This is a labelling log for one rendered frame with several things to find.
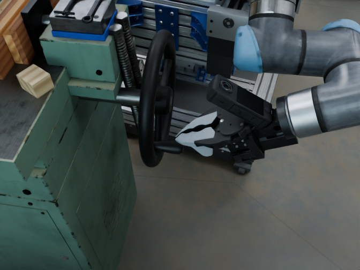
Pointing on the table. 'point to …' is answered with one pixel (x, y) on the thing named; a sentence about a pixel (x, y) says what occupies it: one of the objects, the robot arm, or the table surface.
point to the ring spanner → (91, 12)
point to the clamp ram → (36, 20)
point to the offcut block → (35, 81)
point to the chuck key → (66, 9)
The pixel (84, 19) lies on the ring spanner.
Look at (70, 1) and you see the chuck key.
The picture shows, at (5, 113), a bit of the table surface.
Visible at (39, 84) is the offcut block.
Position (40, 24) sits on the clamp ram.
